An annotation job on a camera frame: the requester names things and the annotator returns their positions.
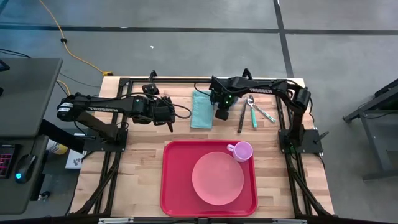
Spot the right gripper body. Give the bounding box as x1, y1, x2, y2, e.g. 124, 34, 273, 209
210, 88, 239, 110

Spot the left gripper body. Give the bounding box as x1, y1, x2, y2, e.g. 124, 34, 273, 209
148, 95, 177, 126

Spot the teal cloth napkin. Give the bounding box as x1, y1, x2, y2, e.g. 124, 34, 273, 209
190, 90, 216, 130

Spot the dark metal knife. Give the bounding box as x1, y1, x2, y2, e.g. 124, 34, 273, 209
236, 96, 249, 134

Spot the spoon with plain teal handle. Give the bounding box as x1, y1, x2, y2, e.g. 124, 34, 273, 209
247, 95, 259, 129

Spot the fork with patterned teal handle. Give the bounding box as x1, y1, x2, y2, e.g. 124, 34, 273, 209
245, 98, 277, 124

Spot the lilac plastic mug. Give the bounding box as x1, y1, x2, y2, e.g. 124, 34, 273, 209
226, 141, 254, 163

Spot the pink round plate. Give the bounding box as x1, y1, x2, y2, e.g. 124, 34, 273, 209
191, 151, 245, 207

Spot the red plastic tray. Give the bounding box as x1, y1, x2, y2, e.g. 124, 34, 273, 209
159, 139, 259, 218

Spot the white printed paper sheet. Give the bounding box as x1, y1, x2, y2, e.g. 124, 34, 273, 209
65, 149, 85, 170

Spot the yellow white bottle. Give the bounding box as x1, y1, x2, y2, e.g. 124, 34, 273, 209
46, 139, 68, 156

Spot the grey office desk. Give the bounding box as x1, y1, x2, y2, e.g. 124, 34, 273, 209
0, 57, 63, 215

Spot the black computer mouse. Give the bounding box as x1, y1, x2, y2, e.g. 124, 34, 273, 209
14, 154, 37, 185

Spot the black metal side table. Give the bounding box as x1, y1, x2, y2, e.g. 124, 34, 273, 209
342, 78, 398, 182

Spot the black backlit keyboard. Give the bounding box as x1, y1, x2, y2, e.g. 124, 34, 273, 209
0, 143, 17, 180

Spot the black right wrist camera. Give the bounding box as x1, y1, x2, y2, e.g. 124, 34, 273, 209
215, 106, 231, 121

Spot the black aluminium table frame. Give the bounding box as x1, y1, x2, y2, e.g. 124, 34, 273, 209
70, 68, 336, 218

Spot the yellow extension cable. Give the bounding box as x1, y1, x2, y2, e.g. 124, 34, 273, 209
39, 0, 114, 96

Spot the silver metal bracket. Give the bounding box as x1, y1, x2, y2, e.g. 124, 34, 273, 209
98, 217, 134, 224
273, 218, 307, 224

